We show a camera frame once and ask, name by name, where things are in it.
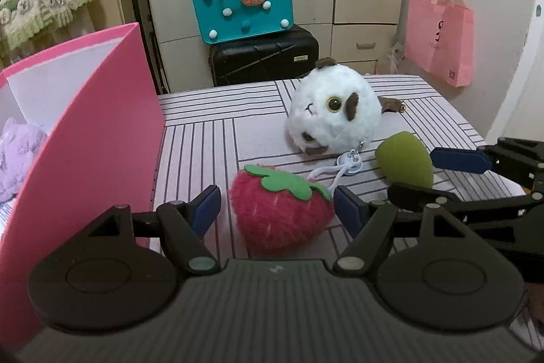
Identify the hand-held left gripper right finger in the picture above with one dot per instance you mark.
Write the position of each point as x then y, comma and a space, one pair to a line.
348, 210

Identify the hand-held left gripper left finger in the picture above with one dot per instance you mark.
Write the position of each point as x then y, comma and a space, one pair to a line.
208, 209

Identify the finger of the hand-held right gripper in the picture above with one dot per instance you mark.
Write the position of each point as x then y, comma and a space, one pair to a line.
459, 160
408, 195

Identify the green makeup sponge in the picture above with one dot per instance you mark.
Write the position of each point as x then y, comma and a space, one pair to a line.
403, 159

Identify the red strawberry plush toy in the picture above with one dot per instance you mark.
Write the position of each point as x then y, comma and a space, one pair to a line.
276, 218

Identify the white owl plush toy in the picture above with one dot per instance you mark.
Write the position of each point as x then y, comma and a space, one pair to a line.
327, 125

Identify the pink storage box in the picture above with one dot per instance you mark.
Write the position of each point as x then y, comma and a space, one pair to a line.
93, 125

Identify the purple plush toy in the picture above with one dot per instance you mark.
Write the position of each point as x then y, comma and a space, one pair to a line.
17, 159

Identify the striped bed sheet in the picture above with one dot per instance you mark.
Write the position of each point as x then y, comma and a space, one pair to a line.
221, 146

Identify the pink shopping bag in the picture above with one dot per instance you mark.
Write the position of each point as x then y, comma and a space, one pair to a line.
442, 40

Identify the clear plastic bag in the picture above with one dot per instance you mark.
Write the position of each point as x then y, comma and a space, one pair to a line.
391, 59

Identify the black suitcase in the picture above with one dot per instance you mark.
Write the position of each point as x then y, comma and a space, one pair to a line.
255, 61

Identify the blue round wall sticker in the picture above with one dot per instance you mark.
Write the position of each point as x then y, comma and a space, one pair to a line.
539, 10

